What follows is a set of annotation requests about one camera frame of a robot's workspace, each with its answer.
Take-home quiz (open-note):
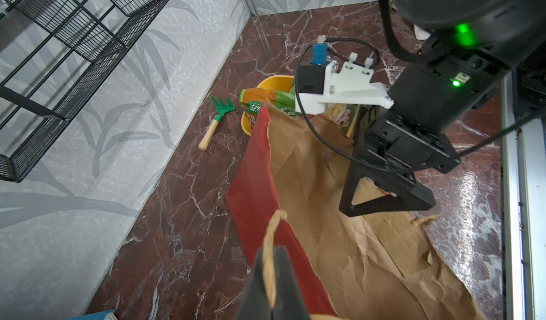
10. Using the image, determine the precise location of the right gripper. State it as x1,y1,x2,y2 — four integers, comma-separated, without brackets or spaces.
339,55,509,217

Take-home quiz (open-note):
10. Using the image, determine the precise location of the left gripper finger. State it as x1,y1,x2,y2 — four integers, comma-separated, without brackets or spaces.
235,246,311,320

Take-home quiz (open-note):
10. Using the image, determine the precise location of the red paper bag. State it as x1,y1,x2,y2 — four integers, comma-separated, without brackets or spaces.
226,103,484,319

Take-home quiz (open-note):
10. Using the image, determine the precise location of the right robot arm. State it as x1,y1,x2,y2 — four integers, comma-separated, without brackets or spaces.
339,0,545,217

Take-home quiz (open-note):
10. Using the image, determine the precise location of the yellow plastic tray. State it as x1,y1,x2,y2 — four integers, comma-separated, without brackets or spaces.
239,75,301,136

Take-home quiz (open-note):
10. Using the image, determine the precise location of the orange green packet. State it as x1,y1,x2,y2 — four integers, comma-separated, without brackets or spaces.
239,88,300,129

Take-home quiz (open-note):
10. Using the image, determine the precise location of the blue white wooden crate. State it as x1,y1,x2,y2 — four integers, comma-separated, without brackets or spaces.
66,309,118,320

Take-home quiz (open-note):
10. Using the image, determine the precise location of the green toy rake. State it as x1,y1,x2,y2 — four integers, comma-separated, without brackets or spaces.
198,95,235,151

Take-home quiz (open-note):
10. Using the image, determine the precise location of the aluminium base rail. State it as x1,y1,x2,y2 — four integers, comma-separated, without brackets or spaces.
501,74,545,319

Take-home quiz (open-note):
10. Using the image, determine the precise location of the black wire basket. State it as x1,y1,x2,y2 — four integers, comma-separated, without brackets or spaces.
1,0,169,183

